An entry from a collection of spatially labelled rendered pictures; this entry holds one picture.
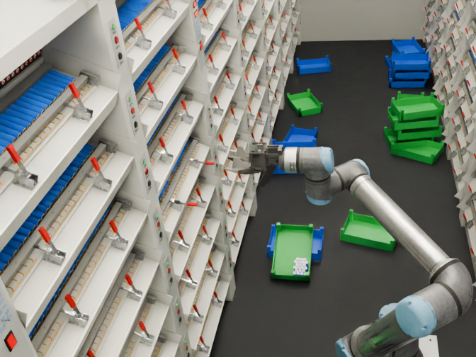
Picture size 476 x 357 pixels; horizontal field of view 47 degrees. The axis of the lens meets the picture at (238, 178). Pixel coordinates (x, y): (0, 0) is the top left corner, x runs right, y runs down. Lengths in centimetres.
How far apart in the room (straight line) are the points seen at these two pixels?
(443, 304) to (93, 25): 120
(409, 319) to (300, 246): 147
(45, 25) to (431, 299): 122
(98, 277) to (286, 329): 147
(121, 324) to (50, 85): 68
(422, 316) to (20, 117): 116
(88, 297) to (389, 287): 188
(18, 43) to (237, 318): 203
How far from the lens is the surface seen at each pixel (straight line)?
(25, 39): 112
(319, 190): 193
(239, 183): 307
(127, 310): 166
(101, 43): 142
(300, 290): 294
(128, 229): 161
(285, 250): 306
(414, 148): 406
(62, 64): 149
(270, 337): 275
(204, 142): 231
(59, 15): 123
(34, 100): 134
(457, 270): 176
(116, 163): 152
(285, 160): 188
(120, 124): 151
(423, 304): 167
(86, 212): 137
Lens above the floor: 213
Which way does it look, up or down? 35 degrees down
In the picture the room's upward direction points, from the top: 7 degrees counter-clockwise
